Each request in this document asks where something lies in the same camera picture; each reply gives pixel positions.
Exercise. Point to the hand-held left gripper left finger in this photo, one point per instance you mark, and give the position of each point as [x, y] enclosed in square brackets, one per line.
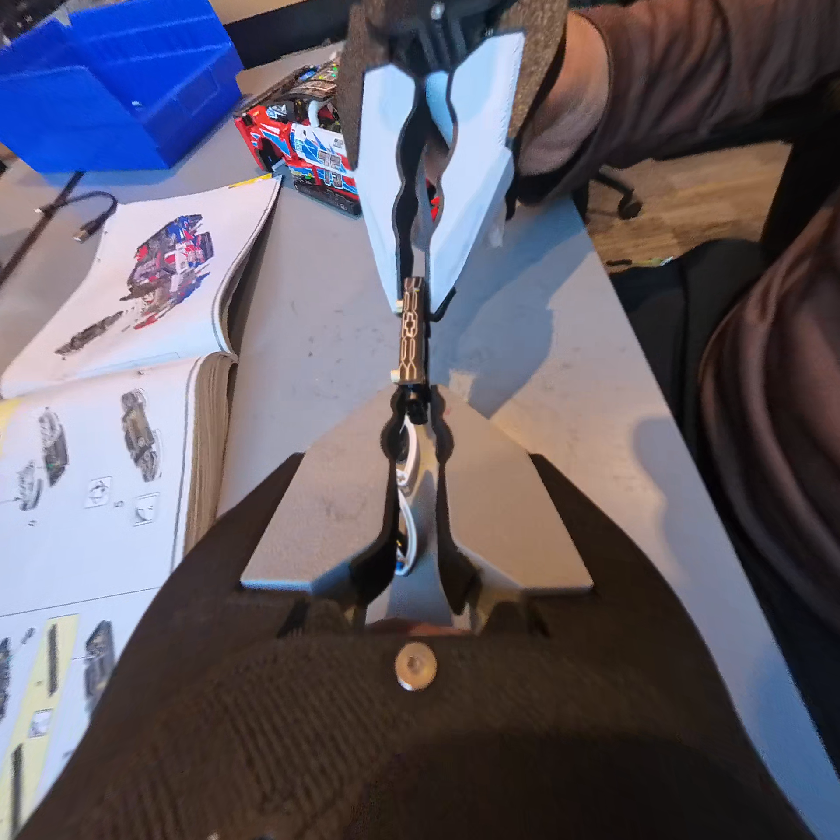
[315, 512]

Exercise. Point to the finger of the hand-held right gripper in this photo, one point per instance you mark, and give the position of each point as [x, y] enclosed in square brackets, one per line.
[384, 184]
[482, 164]

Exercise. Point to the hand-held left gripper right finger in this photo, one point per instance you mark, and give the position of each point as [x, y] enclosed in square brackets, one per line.
[512, 518]

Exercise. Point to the white curved toy panel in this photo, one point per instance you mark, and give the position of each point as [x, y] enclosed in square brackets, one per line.
[405, 499]

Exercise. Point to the black toy pin connector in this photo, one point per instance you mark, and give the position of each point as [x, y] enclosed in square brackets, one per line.
[415, 408]

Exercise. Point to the black patterned toy beam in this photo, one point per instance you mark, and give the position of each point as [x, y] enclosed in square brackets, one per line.
[413, 328]

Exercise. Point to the person's right forearm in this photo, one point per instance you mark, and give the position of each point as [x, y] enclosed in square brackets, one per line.
[709, 79]

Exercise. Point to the grey desk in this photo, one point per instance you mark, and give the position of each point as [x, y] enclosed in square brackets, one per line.
[328, 315]

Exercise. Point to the person's right hand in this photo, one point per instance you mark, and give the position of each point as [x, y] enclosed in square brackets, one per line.
[568, 131]

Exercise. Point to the red toy car model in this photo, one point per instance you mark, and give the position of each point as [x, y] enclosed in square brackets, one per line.
[282, 138]

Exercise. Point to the black office chair base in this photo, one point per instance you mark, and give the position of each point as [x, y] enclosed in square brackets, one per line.
[627, 203]

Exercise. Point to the open instruction booklet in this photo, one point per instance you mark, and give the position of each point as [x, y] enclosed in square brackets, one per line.
[98, 459]

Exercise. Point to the person's brown shirt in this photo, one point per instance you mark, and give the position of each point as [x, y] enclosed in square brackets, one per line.
[774, 394]

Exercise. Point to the black chair frame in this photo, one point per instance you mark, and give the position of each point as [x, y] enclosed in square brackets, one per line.
[797, 197]

